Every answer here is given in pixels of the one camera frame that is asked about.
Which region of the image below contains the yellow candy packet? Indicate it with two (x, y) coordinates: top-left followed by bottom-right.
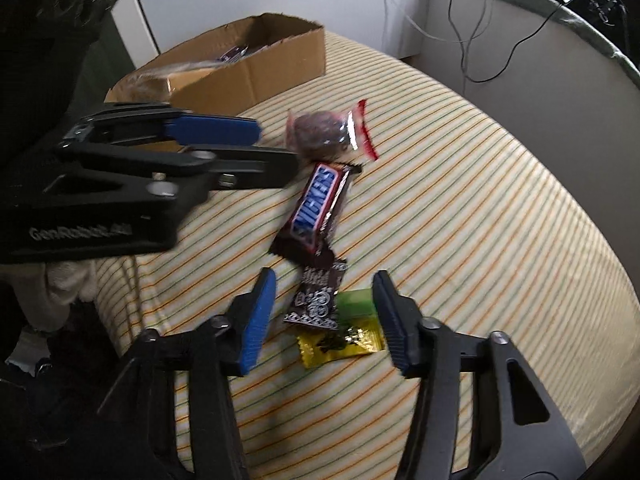
(297, 316), (386, 370)

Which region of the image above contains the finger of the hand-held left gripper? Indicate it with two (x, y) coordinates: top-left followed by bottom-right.
(63, 102), (262, 146)
(30, 142), (301, 211)

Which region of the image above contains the green candy packet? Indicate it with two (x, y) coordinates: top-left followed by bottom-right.
(334, 288), (377, 320)

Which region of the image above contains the black patterned candy packet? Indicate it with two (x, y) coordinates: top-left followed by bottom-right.
(282, 256), (349, 332)

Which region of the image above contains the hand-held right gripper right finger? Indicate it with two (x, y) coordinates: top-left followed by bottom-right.
(372, 269), (587, 480)

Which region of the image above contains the black cable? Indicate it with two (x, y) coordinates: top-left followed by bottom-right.
(447, 0), (626, 84)

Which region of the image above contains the white cable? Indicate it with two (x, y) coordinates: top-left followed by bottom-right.
(370, 0), (494, 44)

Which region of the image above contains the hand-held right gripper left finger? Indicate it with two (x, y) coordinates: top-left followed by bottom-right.
(95, 268), (278, 480)

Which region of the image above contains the large brown chocolate bar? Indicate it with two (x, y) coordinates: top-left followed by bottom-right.
(269, 161), (363, 261)

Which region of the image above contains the round chocolate snack clear wrapper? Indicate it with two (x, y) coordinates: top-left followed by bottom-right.
(285, 99), (378, 162)

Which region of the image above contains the person's left hand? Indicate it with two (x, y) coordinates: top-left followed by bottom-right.
(0, 258), (96, 333)

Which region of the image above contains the brown cardboard box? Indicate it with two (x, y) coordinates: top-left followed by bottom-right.
(107, 12), (327, 154)

